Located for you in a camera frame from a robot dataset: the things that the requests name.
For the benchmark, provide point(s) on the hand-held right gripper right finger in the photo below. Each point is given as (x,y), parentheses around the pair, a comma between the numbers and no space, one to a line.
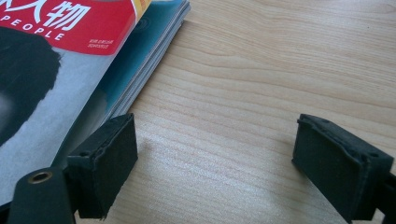
(336,168)

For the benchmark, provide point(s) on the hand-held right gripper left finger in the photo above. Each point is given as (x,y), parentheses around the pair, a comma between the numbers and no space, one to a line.
(102,165)

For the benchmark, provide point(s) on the teal cover magazine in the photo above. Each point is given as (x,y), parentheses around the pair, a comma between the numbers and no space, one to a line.
(141,53)

